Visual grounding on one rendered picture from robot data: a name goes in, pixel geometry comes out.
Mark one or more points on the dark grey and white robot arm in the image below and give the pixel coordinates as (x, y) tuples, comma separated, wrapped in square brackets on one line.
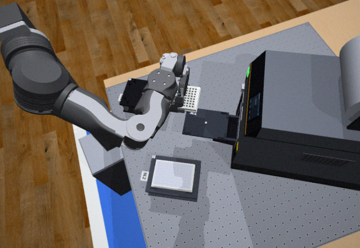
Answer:
[(40, 86)]

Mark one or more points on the grey cylinder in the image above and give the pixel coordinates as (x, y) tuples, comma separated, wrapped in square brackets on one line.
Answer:
[(350, 77)]

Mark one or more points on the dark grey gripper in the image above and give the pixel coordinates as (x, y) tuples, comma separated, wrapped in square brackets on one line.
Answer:
[(182, 88)]

